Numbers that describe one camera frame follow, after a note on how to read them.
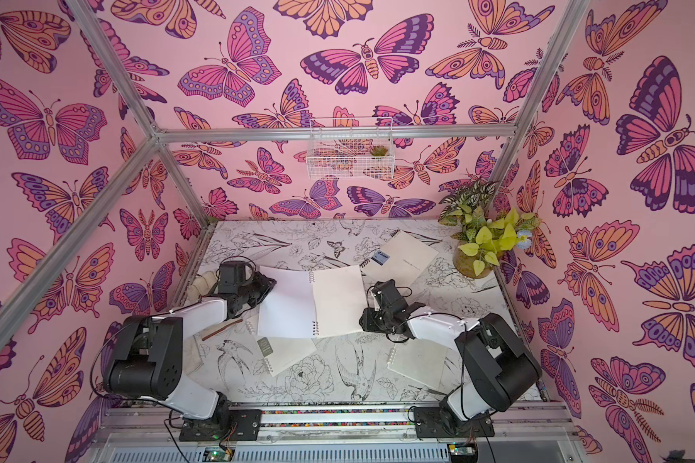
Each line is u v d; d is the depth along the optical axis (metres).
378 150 0.92
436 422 0.73
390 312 0.70
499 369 0.44
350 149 0.95
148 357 0.45
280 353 0.86
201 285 1.00
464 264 1.03
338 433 0.73
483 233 0.84
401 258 1.07
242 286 0.79
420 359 0.84
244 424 0.74
